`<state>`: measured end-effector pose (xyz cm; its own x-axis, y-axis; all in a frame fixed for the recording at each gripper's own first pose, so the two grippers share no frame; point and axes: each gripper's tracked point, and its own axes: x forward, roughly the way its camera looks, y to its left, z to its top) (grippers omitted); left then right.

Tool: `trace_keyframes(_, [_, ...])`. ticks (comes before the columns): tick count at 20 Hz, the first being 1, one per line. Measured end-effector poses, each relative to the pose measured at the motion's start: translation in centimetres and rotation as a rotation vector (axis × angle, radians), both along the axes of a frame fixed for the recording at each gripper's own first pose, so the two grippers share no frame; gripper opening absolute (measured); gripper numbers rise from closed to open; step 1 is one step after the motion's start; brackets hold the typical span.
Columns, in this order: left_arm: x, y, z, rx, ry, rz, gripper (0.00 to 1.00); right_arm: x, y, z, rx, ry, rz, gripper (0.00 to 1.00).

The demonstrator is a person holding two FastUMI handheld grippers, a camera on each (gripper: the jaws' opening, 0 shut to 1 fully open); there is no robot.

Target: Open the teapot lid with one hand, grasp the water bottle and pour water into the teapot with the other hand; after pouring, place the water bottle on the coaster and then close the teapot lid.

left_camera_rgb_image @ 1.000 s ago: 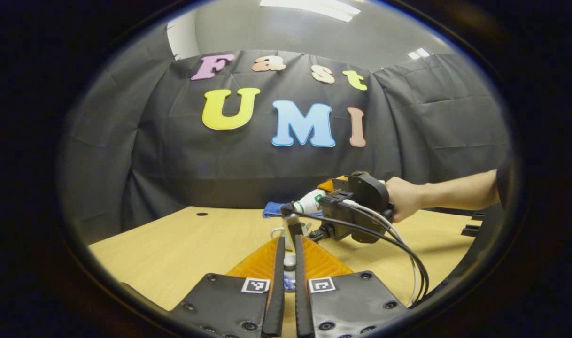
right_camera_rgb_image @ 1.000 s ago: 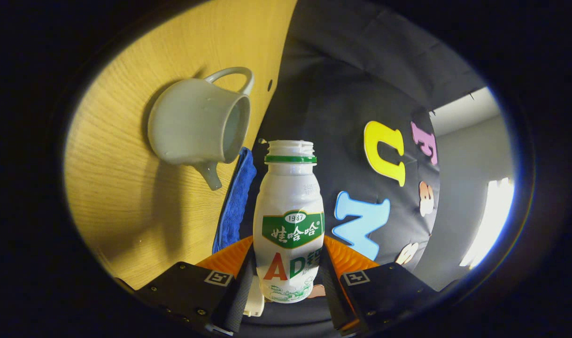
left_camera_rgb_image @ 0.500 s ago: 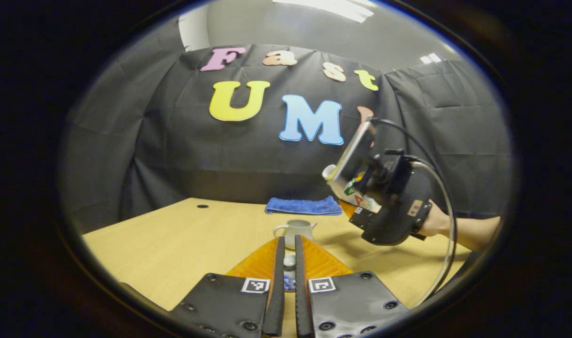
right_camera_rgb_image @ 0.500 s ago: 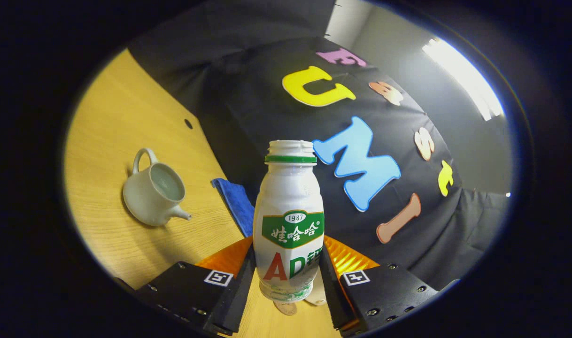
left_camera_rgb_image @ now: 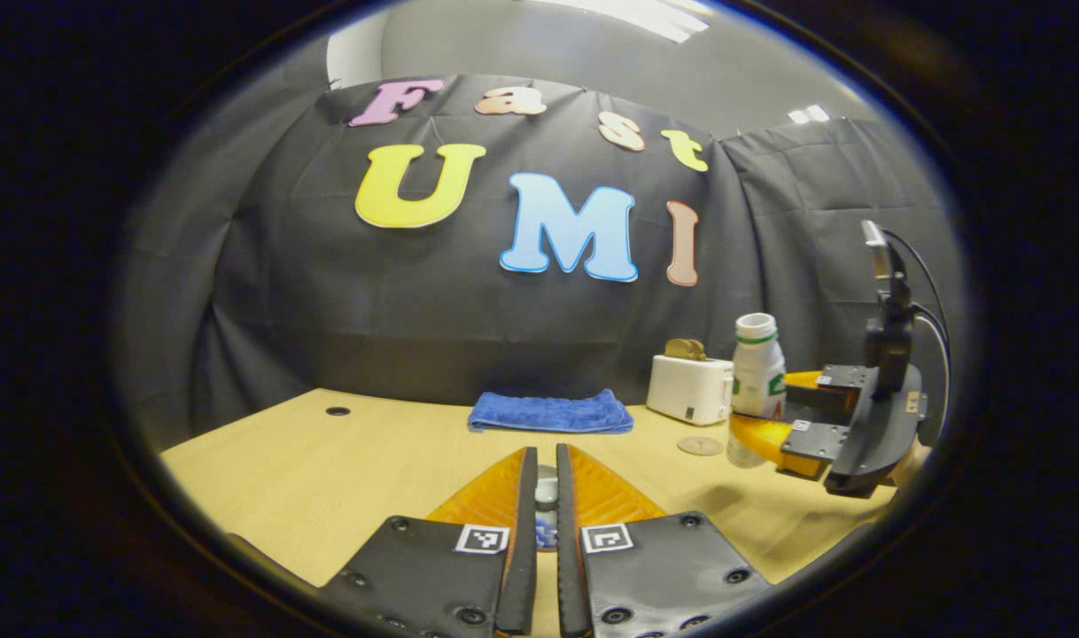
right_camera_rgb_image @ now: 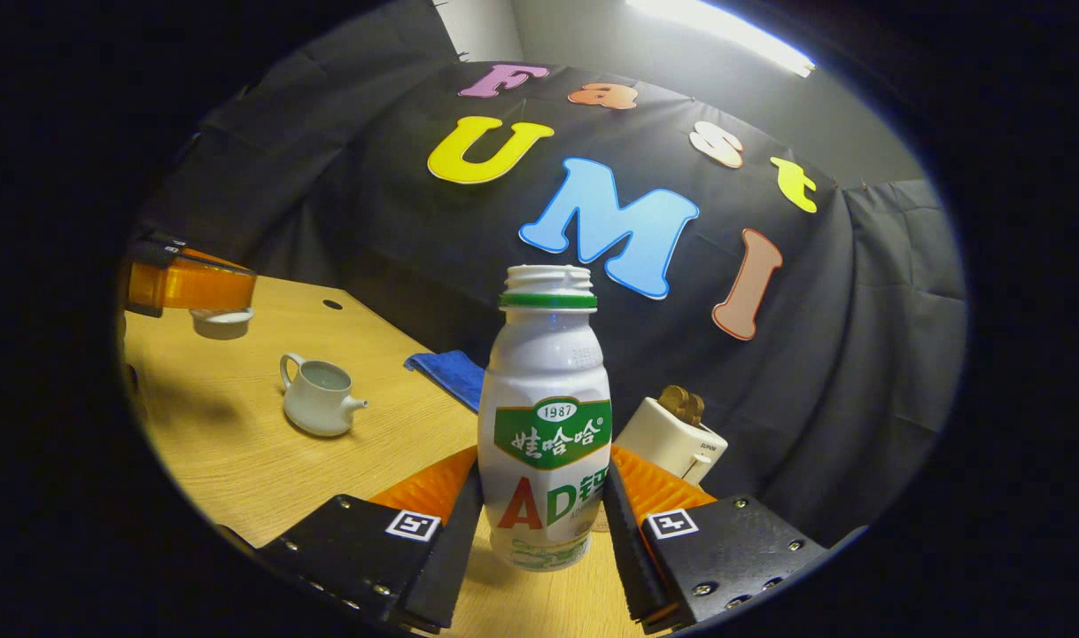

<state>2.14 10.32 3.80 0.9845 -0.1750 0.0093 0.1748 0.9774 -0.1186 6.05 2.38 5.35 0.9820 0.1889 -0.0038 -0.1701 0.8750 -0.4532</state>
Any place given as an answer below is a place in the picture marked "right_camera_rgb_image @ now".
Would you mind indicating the brown bread slice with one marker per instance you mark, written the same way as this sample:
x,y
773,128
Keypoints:
x,y
672,400
693,409

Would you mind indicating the black backdrop cloth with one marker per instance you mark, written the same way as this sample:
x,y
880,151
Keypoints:
x,y
858,310

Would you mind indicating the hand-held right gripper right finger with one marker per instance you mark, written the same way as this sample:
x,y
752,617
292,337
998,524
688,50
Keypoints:
x,y
626,558

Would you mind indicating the blue towel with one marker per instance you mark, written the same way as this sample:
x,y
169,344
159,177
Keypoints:
x,y
451,372

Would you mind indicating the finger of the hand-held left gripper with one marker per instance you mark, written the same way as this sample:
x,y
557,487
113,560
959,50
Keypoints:
x,y
159,248
190,285

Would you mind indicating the white ceramic teacup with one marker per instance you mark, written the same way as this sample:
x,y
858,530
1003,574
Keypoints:
x,y
318,408

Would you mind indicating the white plastic water bottle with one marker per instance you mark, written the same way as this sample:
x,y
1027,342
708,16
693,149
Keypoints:
x,y
544,372

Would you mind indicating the cream toaster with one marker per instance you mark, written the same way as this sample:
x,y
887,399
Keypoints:
x,y
668,443

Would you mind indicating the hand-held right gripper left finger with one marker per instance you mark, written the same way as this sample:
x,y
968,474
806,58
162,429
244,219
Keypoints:
x,y
458,549

